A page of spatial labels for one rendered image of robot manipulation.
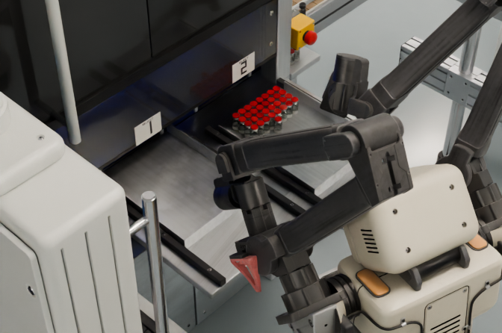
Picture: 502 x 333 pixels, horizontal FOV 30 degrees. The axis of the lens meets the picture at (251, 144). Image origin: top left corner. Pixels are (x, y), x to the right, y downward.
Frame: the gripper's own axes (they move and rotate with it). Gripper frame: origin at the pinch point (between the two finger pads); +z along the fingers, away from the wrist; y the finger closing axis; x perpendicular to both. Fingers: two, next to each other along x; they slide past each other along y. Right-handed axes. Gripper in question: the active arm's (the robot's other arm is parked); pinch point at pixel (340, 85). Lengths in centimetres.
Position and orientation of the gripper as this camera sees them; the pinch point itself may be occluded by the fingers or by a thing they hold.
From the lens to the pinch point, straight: 220.2
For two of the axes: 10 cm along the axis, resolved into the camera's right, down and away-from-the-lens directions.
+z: 0.7, -2.4, 9.7
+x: -9.3, -3.7, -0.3
